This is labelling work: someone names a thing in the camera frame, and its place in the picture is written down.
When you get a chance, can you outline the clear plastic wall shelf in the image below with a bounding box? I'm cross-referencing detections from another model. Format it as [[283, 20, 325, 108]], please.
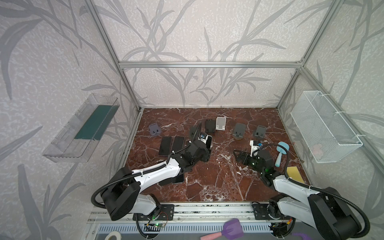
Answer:
[[43, 94, 120, 163]]

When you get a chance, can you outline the purple curved object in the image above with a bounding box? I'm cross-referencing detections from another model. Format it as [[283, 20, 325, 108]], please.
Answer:
[[292, 233, 311, 240]]

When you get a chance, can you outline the purple pink toy shovel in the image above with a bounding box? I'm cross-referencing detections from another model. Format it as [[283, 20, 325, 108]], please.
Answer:
[[200, 219, 244, 240]]

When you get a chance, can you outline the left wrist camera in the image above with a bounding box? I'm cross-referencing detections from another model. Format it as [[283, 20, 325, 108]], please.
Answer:
[[199, 133, 208, 144]]

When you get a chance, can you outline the grey phone stand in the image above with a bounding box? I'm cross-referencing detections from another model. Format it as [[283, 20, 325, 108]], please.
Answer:
[[149, 123, 162, 137]]

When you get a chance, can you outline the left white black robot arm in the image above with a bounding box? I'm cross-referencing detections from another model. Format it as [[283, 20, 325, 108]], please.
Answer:
[[91, 123, 212, 221]]

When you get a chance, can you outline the black phone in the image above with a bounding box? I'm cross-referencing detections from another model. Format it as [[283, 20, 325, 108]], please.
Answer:
[[171, 136, 185, 153], [159, 174, 185, 186], [159, 136, 173, 157]]

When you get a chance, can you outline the yellow sponge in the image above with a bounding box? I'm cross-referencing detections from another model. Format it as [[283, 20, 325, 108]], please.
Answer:
[[287, 167, 305, 184]]

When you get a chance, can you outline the white folding phone stand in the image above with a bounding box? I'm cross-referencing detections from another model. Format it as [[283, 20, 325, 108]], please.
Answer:
[[216, 117, 227, 131]]

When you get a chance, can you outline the white tape roll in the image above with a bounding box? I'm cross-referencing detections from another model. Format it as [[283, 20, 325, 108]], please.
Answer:
[[105, 231, 122, 240]]

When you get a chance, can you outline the back left phone stand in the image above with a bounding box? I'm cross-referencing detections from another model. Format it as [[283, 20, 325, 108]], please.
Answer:
[[189, 126, 201, 141]]

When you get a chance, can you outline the white wire mesh basket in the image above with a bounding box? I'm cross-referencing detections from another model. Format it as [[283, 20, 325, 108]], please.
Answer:
[[291, 91, 363, 164]]

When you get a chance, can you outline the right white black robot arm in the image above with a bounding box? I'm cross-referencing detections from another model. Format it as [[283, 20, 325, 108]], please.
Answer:
[[233, 144, 371, 240]]

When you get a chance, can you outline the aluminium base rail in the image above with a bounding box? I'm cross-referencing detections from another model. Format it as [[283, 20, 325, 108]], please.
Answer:
[[86, 201, 340, 233]]

